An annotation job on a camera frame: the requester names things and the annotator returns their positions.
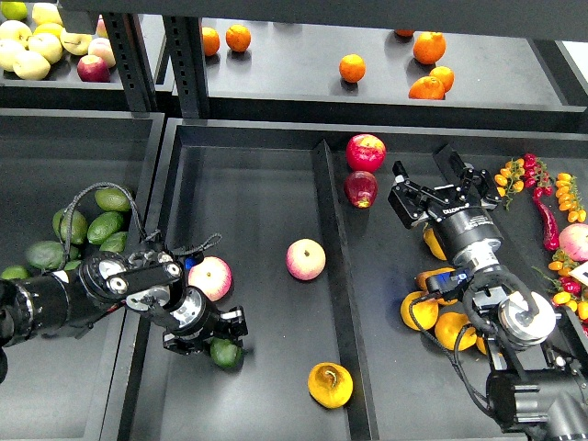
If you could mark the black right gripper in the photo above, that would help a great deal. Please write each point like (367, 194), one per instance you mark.
(458, 229)

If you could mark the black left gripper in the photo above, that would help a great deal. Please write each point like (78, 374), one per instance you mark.
(198, 320)

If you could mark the dark green avocado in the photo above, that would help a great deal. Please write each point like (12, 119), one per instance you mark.
(225, 353)

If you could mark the pink apple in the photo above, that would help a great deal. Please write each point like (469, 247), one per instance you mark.
(212, 276)
(305, 259)

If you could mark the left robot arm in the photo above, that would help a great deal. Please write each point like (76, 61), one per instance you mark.
(151, 282)

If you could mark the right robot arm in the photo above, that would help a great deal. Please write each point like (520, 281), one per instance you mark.
(537, 384)

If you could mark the yellow pear top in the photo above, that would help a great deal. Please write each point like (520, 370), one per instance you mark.
(433, 244)

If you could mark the green avocado middle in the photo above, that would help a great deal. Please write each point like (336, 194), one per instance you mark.
(103, 226)

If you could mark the green avocado centre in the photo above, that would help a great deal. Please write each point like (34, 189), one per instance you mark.
(72, 265)

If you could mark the green avocado top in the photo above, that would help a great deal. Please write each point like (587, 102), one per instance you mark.
(113, 199)

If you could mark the green avocado upper left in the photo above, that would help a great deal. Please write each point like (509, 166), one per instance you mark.
(78, 224)

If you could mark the dark avocado left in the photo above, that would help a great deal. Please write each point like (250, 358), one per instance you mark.
(48, 255)

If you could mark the light green avocado far left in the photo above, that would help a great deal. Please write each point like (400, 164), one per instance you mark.
(15, 272)

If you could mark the orange cherry tomato vine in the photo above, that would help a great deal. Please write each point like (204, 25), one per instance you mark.
(510, 181)

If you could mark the dark red apple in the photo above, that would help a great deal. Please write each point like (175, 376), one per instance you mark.
(361, 189)

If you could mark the bright red apple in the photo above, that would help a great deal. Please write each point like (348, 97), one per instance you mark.
(365, 152)

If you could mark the orange on shelf front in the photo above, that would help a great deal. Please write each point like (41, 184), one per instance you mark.
(427, 87)

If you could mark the red chili pepper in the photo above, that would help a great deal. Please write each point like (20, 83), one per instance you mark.
(551, 230)

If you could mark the orange on shelf right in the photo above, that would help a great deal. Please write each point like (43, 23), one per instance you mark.
(445, 75)

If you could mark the yellow cherry tomato vine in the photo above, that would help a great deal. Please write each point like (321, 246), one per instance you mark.
(569, 198)

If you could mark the pink apple right edge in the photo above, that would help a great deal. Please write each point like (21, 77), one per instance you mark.
(573, 241)

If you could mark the large orange on shelf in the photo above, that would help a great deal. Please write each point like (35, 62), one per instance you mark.
(429, 47)

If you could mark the orange on shelf centre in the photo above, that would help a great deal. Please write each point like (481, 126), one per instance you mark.
(352, 68)

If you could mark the orange on shelf left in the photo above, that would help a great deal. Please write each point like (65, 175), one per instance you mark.
(211, 41)

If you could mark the red apple on shelf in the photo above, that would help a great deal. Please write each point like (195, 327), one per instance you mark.
(93, 69)

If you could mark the green avocado by wall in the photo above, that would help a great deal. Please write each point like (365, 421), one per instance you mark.
(116, 243)

